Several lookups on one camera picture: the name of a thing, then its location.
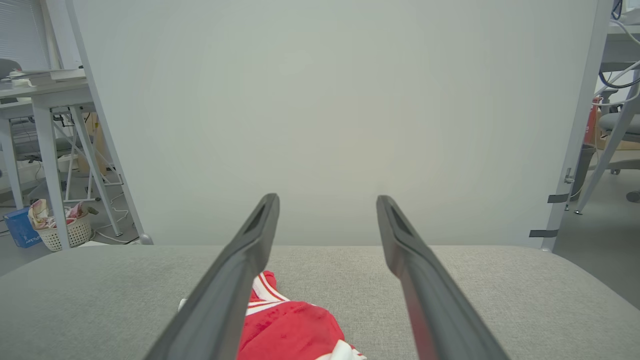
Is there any white partition panel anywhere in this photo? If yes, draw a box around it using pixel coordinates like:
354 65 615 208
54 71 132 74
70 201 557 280
65 0 613 251

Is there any clothes pile in basket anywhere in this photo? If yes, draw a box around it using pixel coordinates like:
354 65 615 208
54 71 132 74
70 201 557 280
28 199 90 231

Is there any red fire extinguisher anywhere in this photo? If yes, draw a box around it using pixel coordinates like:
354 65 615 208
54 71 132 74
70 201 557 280
584 97 602 146

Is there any red garment with white stripes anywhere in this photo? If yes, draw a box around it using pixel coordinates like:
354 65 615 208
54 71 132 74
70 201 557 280
178 270 368 360

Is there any white plastic laundry basket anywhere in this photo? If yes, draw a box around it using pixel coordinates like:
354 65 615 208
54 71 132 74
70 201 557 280
36 212 94 252

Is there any blue box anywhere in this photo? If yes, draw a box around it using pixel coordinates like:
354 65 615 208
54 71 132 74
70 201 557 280
4 207 41 249

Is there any grey chair under desk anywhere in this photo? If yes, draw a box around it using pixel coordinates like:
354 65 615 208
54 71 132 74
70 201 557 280
9 120 81 163

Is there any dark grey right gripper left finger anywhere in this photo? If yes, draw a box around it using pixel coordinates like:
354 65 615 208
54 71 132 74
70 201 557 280
144 193 281 360

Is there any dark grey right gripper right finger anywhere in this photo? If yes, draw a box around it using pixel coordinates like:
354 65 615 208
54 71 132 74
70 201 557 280
376 195 511 360

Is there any grey office chair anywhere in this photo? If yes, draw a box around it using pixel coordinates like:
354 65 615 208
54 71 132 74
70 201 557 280
597 89 640 203

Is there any white floor cable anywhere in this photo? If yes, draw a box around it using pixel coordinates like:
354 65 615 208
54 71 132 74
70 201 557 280
92 192 132 245

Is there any white desk with slanted legs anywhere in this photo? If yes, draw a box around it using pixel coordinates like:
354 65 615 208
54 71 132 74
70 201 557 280
0 67 124 251

